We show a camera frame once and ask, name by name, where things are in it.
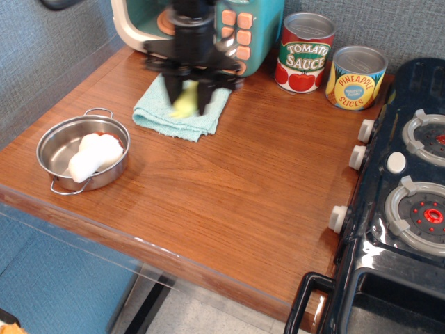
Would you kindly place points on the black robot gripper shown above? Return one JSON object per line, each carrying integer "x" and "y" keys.
{"x": 192, "y": 55}

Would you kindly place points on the spoon with yellow handle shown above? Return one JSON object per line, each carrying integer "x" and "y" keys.
{"x": 187, "y": 105}

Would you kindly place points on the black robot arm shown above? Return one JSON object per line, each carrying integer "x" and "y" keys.
{"x": 193, "y": 14}

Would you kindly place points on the light blue folded cloth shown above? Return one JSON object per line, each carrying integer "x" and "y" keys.
{"x": 153, "y": 109}

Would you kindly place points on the toy microwave teal and cream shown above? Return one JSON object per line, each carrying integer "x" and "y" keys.
{"x": 254, "y": 26}

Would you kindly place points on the white toy food piece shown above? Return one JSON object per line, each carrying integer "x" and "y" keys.
{"x": 96, "y": 152}

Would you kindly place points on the tomato sauce can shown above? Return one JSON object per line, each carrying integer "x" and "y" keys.
{"x": 305, "y": 45}

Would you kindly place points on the small metal pan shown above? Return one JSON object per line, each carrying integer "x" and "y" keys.
{"x": 61, "y": 143}

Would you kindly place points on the pineapple slices can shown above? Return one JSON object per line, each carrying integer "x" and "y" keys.
{"x": 355, "y": 77}

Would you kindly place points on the black toy stove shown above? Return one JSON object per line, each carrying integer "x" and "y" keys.
{"x": 389, "y": 264}

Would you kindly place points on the orange object at corner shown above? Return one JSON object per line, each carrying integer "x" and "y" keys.
{"x": 10, "y": 324}

